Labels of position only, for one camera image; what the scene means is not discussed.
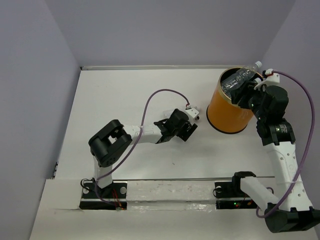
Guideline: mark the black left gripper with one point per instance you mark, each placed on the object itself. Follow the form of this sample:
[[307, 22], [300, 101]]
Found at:
[[183, 135]]

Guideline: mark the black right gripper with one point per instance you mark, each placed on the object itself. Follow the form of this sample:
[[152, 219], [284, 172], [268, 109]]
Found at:
[[246, 90]]

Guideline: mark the clear unlabelled plastic bottle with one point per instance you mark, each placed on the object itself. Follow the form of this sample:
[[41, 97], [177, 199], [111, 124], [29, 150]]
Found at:
[[237, 76]]

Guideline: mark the dark label plastic bottle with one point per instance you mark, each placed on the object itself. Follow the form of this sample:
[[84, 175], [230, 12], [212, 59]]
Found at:
[[166, 114]]

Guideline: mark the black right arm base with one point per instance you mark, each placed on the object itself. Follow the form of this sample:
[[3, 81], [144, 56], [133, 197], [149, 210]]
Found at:
[[227, 198]]

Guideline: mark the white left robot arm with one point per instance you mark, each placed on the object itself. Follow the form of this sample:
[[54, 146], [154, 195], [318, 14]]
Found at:
[[108, 145]]

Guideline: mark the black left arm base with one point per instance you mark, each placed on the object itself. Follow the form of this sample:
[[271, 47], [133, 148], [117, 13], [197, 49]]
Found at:
[[111, 198]]

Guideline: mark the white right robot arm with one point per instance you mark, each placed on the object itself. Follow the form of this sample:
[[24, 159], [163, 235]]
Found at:
[[289, 209]]

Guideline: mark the orange cylindrical bin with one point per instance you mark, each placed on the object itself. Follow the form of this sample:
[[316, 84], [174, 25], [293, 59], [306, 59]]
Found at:
[[224, 116]]

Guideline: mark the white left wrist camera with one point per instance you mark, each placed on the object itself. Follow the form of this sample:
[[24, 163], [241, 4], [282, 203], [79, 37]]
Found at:
[[192, 113]]

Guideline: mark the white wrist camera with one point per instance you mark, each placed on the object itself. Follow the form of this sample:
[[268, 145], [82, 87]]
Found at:
[[192, 113], [269, 79]]

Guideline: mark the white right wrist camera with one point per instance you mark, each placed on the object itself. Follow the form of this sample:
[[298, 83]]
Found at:
[[269, 79]]

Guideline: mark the white taped front rail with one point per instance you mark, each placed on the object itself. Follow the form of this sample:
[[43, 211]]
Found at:
[[170, 191]]

